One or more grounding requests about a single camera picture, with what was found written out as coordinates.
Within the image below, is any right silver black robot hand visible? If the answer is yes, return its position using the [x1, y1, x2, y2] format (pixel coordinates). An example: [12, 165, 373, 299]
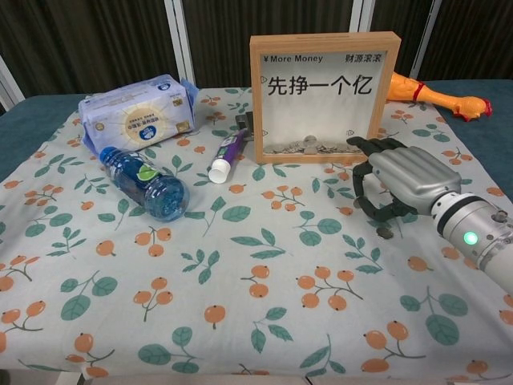
[345, 136, 463, 222]

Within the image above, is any yellow rubber chicken toy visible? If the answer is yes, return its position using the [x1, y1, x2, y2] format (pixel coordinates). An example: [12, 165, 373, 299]
[386, 71, 494, 123]

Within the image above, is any dark grey small box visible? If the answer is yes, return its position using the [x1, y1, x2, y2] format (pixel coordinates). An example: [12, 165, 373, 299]
[235, 111, 255, 140]

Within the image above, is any purple toothpaste tube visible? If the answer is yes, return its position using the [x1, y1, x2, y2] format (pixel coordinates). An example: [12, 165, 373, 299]
[207, 128, 248, 184]

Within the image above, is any floral orange berry tablecloth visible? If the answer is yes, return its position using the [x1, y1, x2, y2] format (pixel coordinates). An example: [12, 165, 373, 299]
[0, 86, 513, 385]

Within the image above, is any blue plastic water bottle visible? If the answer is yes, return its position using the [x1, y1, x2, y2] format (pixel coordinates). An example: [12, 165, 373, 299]
[99, 146, 190, 223]

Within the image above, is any blue white tissue pack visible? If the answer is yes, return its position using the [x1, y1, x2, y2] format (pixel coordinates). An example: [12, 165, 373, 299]
[78, 73, 198, 153]

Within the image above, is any dark folding partition screen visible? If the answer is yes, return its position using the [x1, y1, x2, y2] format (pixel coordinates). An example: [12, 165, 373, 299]
[0, 0, 513, 113]

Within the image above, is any teal table cover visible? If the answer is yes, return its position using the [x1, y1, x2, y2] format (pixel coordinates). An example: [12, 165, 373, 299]
[0, 79, 513, 189]

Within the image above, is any wooden money box frame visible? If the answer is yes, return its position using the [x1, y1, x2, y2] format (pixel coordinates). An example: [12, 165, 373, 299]
[249, 31, 403, 165]

